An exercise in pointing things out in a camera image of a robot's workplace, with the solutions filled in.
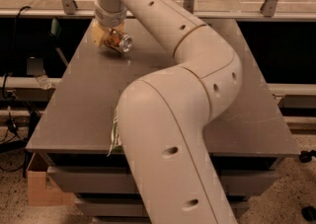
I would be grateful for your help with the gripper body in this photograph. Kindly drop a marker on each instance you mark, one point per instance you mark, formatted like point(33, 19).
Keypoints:
point(110, 17)

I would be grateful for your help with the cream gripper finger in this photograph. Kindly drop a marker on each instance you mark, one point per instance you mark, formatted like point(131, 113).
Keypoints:
point(100, 34)

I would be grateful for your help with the orange soda can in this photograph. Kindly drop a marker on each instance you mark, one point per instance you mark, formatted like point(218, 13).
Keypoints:
point(119, 41)

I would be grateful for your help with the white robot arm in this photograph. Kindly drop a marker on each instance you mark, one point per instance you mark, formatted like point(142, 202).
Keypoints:
point(161, 117)

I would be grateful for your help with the clear plastic water bottle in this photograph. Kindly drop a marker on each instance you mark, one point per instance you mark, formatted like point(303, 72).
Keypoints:
point(43, 80)

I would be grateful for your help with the green snack bag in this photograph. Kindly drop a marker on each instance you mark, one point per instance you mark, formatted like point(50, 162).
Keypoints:
point(116, 145)

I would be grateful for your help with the cardboard box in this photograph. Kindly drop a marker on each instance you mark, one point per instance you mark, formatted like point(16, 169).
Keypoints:
point(41, 189)

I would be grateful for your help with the grey lower drawer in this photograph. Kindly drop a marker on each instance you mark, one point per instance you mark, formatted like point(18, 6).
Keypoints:
point(123, 207)

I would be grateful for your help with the black caster wheel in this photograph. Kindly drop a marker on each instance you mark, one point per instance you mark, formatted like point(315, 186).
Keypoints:
point(309, 213)

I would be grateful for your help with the green handled tool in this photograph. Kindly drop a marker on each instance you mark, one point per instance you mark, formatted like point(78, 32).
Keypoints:
point(55, 32)

